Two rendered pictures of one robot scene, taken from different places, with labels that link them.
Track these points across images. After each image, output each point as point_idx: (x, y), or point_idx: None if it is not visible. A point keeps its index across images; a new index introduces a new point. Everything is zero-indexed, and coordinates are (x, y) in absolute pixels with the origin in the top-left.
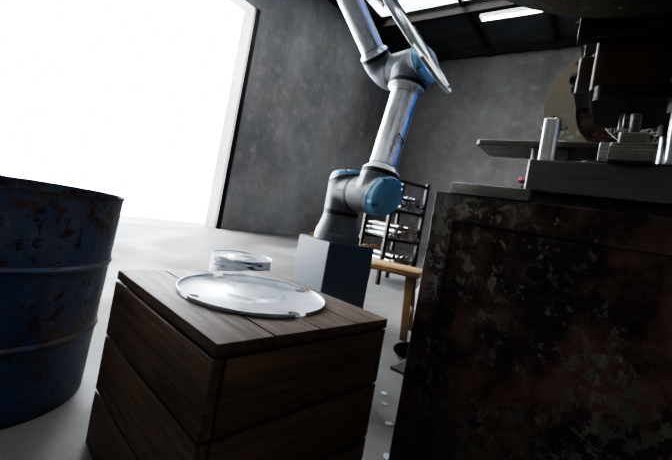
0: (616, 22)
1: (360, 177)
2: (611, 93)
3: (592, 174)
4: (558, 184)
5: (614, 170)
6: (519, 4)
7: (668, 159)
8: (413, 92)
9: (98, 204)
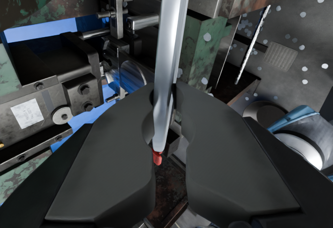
0: (31, 65)
1: (325, 142)
2: (87, 47)
3: None
4: None
5: None
6: None
7: (106, 28)
8: (211, 225)
9: None
